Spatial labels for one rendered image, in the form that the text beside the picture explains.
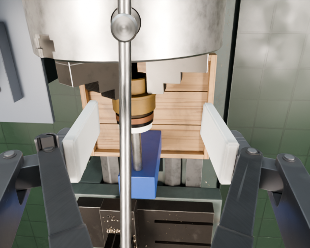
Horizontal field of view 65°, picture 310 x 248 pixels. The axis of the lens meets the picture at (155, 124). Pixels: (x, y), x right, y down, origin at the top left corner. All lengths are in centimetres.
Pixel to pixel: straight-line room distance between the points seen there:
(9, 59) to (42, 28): 59
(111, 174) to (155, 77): 49
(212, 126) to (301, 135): 174
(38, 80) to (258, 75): 123
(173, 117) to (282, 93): 113
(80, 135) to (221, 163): 9
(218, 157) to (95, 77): 27
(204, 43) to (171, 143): 44
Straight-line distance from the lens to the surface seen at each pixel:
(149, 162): 57
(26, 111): 100
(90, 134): 18
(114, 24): 21
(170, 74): 43
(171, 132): 72
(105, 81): 40
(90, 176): 93
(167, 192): 82
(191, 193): 82
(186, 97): 68
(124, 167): 25
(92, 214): 84
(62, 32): 33
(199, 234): 85
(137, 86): 44
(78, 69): 37
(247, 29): 158
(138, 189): 55
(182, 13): 32
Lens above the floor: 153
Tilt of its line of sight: 65 degrees down
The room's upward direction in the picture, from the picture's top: 169 degrees counter-clockwise
